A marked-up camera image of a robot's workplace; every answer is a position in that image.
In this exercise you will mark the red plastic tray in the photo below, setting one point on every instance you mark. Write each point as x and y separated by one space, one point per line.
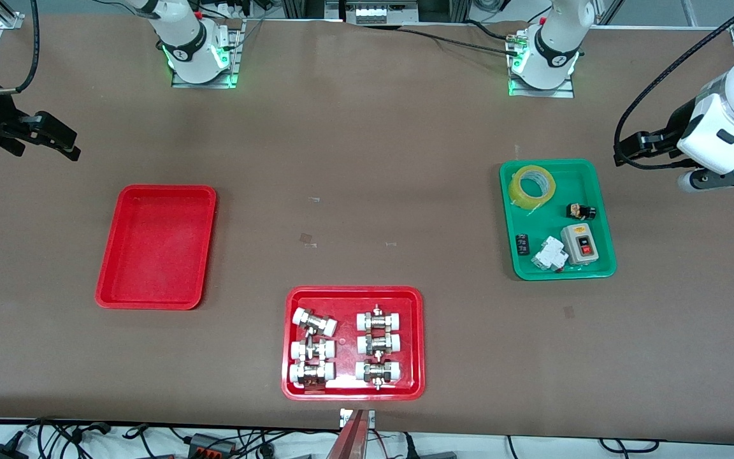
348 382
157 248

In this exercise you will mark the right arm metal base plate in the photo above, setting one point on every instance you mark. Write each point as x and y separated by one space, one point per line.
236 64

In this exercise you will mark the black power adapter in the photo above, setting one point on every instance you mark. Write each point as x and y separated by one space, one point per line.
4 451

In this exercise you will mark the small black brass component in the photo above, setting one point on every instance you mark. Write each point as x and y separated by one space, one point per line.
580 211

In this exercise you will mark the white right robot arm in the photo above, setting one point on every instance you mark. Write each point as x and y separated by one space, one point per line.
188 38

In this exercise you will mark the aluminium frame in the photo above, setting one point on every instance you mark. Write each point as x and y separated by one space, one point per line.
443 9

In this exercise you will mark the small black rocker switch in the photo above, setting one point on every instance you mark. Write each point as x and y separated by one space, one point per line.
522 245

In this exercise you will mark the green plastic tray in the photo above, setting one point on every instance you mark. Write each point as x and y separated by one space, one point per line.
583 185

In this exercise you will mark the aluminium profile bar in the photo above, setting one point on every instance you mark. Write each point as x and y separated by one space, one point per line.
7 16

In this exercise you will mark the grey hub orange ports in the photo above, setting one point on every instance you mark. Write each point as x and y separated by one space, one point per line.
211 444

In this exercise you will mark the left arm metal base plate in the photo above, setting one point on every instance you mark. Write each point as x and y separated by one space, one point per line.
564 92

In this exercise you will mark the yellow clear packing tape roll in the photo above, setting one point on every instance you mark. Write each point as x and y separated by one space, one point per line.
517 191

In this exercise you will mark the brass valve white caps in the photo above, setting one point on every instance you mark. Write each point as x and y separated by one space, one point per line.
311 373
311 349
378 320
378 371
378 344
314 322

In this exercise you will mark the white power strip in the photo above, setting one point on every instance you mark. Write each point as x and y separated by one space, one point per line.
370 13

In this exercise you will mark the grey push-button switch box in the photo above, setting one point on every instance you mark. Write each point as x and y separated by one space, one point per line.
578 245

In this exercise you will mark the white circuit breaker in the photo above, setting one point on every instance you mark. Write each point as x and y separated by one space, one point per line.
548 255

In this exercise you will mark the aluminium profile post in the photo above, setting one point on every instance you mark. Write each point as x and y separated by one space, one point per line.
349 440

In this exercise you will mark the white mounting plate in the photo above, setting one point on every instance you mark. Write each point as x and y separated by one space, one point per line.
370 417

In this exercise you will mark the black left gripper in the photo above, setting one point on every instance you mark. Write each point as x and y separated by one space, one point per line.
678 126

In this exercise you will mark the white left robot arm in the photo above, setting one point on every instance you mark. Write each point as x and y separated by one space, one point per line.
733 95

